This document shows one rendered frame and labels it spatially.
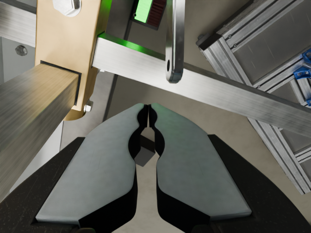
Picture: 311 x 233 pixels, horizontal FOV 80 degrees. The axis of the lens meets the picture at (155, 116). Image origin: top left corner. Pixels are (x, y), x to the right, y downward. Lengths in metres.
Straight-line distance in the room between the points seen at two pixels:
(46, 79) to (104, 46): 0.06
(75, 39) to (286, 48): 0.92
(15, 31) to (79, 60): 0.06
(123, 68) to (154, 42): 0.85
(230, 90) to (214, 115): 1.04
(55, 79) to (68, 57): 0.03
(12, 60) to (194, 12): 0.81
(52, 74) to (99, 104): 0.21
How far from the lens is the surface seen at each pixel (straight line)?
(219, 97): 0.22
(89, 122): 0.41
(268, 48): 0.98
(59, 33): 0.20
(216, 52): 0.87
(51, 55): 0.21
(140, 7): 0.33
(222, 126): 1.34
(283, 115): 0.27
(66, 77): 0.19
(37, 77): 0.18
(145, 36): 1.04
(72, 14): 0.19
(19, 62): 0.51
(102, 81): 0.36
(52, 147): 0.60
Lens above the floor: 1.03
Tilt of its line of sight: 59 degrees down
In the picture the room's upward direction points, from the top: 177 degrees clockwise
